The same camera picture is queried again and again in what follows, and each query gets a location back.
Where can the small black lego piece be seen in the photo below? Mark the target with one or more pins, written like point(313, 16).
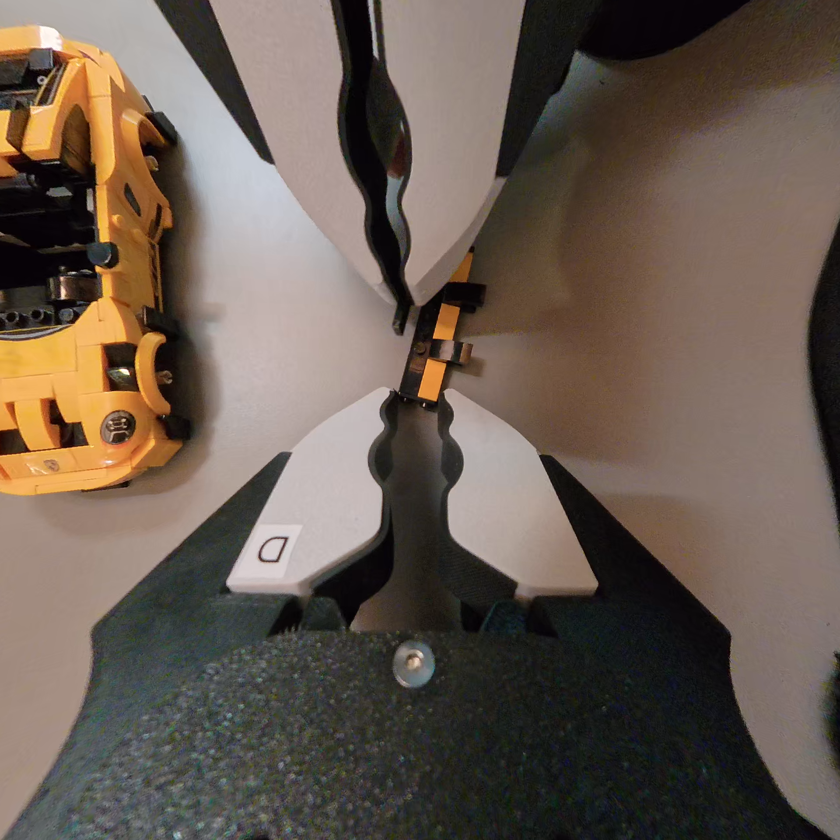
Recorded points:
point(399, 321)

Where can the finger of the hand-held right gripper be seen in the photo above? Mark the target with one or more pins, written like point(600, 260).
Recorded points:
point(459, 98)
point(282, 85)

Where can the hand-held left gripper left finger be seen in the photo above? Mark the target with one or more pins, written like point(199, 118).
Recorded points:
point(321, 485)

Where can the black and yellow lego strip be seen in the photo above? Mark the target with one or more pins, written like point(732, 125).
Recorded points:
point(430, 380)

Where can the yellow lego car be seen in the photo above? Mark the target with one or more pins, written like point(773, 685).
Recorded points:
point(65, 380)

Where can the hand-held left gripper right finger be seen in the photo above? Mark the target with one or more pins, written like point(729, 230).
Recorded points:
point(512, 512)

